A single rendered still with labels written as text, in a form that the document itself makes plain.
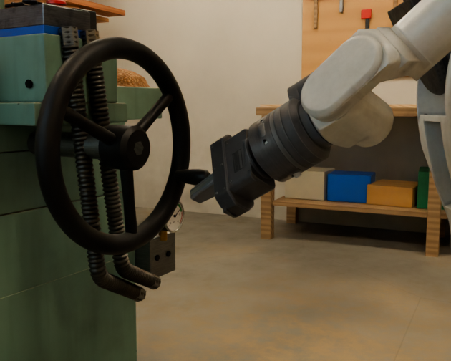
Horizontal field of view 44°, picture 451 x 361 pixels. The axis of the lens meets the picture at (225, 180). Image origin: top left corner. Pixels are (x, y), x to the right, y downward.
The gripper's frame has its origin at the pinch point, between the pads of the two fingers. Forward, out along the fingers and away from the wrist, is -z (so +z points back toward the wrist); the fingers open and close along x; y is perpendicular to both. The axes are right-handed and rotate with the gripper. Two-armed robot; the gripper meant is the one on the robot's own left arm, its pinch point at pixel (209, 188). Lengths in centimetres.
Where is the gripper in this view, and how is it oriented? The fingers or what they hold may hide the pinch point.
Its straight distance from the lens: 80.1
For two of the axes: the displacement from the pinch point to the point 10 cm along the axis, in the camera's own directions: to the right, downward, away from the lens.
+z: 7.4, -4.4, -5.1
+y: -6.7, -3.8, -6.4
